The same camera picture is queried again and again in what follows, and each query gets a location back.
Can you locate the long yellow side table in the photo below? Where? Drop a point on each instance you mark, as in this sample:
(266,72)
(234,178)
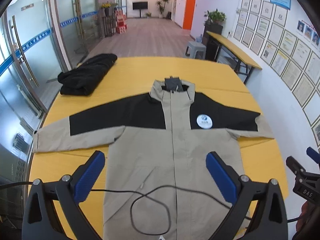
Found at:
(232,47)

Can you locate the stack of red boxes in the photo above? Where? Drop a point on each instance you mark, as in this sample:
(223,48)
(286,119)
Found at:
(121,27)

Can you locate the black bin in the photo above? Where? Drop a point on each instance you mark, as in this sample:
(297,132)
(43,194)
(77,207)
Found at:
(168,15)

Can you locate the orange door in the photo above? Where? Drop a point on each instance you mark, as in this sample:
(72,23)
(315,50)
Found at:
(188,5)

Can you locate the black television screen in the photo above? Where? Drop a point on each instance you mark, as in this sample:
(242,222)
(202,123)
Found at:
(140,5)

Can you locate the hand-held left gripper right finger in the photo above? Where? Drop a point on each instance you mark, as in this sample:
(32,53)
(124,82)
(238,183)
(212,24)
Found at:
(221,177)

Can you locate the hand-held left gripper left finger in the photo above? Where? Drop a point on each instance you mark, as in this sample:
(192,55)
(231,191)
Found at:
(88,177)

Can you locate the folded black garment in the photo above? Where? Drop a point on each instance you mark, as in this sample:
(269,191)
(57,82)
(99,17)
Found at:
(87,75)

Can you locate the tall potted palm plant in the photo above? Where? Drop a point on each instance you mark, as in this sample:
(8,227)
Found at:
(162,5)

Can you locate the framed portrait photo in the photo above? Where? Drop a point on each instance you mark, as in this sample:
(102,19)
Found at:
(308,33)
(300,27)
(316,39)

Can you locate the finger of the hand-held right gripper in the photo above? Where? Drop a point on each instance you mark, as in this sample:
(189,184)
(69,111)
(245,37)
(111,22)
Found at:
(312,152)
(293,164)

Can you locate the clear water bottle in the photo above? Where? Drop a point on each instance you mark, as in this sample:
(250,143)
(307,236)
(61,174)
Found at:
(199,39)

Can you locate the wall of framed certificates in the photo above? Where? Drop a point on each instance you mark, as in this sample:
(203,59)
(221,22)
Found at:
(282,60)

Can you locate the small potted plant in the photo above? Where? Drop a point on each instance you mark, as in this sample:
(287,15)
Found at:
(148,14)

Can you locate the grey plastic stool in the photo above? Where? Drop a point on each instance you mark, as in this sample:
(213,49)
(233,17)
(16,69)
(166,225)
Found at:
(196,47)

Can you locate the beige and black jacket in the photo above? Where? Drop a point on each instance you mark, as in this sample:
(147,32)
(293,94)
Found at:
(155,155)

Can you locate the potted plant in black planter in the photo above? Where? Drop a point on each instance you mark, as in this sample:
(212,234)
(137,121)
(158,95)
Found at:
(215,17)

